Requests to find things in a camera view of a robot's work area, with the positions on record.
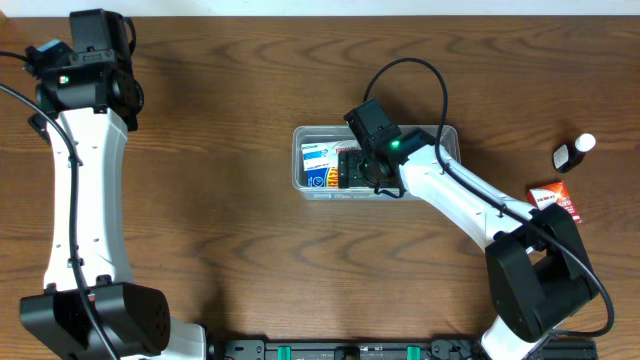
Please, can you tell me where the blue Kool Fever box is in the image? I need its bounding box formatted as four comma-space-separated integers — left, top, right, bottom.
306, 167, 339, 188

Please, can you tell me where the white Panadol box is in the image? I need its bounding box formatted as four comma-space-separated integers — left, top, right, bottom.
301, 140, 360, 171

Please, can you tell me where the red medicine box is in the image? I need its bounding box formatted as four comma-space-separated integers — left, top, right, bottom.
527, 181, 582, 224

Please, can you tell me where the dark bottle white cap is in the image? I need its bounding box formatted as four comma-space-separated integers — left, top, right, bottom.
552, 133, 596, 173

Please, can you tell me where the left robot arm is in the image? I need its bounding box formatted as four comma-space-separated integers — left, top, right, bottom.
20, 9, 208, 359

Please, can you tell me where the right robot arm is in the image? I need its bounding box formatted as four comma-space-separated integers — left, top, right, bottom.
344, 100, 599, 359

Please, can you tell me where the clear plastic container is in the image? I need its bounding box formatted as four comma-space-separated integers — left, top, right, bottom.
291, 125, 462, 201

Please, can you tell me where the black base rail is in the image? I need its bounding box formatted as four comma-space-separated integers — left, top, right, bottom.
207, 339, 490, 360

